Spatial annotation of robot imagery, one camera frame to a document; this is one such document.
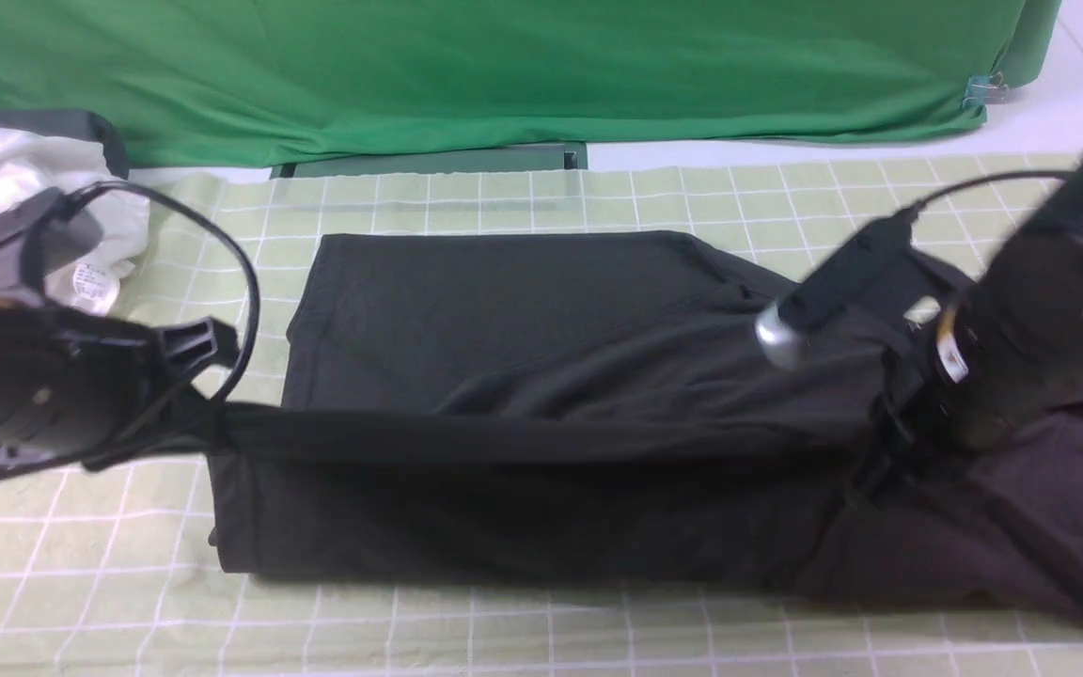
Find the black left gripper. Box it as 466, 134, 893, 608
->
0, 307, 242, 470

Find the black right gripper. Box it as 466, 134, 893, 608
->
841, 273, 984, 498

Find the dark gray long-sleeve top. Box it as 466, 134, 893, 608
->
208, 231, 1083, 620

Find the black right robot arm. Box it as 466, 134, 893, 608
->
848, 159, 1083, 502

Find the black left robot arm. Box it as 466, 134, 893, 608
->
0, 299, 242, 468

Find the green checkered tablecloth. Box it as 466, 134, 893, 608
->
0, 151, 1083, 676

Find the white crumpled shirt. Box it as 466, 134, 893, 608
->
0, 128, 149, 316

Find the teal binder clip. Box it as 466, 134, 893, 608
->
960, 71, 1012, 110

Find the green backdrop cloth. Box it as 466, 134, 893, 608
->
0, 1, 1059, 167

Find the dark green metal base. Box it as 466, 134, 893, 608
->
270, 142, 588, 180

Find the black right camera cable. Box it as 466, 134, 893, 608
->
893, 169, 1083, 227

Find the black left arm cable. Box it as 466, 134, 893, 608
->
0, 181, 262, 495

